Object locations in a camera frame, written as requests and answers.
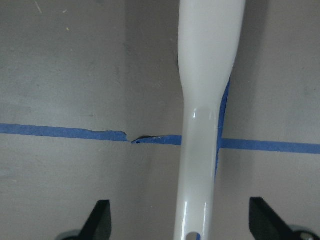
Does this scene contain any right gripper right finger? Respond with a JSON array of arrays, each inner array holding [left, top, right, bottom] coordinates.
[[249, 197, 320, 240]]

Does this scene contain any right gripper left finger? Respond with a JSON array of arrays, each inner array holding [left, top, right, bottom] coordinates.
[[56, 200, 111, 240]]

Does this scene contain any cream hand brush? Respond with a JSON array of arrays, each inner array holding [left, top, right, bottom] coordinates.
[[173, 0, 246, 240]]

